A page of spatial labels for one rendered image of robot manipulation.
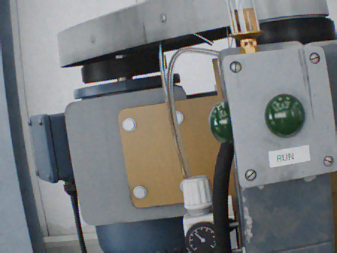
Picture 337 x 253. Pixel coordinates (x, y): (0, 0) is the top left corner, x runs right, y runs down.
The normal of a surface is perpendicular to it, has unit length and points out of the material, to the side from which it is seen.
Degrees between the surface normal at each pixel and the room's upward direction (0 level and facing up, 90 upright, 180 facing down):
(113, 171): 90
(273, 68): 90
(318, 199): 90
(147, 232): 91
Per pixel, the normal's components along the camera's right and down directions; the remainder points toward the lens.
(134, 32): -0.80, 0.15
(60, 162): 0.39, 0.00
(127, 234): -0.35, 0.12
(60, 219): -0.06, 0.06
